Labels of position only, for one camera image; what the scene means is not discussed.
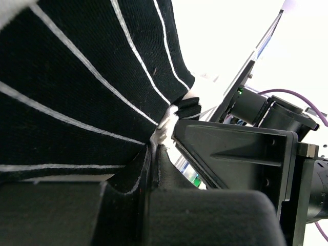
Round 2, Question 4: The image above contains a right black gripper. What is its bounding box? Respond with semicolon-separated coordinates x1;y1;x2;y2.
280;143;327;245

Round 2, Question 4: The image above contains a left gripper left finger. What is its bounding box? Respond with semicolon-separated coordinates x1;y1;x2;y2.
1;148;151;245

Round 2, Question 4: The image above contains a black white-striped sock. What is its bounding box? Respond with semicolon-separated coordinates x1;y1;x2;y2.
1;1;201;183

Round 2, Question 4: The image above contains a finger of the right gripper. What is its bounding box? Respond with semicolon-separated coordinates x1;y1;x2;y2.
173;119;298;212

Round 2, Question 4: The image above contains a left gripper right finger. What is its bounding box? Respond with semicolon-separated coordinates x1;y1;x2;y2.
143;146;285;245

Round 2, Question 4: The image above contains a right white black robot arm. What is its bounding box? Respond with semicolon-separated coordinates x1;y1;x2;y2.
173;61;327;245

